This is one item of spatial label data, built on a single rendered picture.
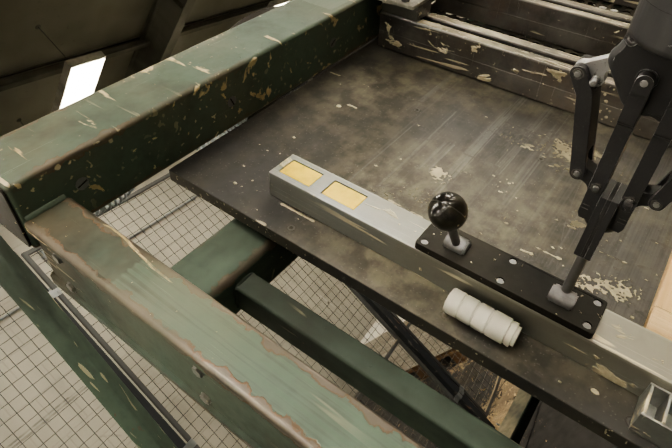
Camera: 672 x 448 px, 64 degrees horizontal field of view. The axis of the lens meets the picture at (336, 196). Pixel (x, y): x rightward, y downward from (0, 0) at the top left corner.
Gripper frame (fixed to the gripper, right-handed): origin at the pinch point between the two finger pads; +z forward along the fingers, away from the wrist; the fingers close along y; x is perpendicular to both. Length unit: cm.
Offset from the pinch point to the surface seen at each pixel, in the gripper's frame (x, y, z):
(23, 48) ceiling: 133, -433, 171
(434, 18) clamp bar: 48, -41, 9
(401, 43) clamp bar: 44, -45, 14
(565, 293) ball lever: 0.5, 0.1, 10.5
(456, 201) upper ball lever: -4.6, -11.3, 0.7
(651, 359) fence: -0.3, 9.3, 12.5
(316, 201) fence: -1.7, -30.0, 13.3
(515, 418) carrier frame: 57, 2, 128
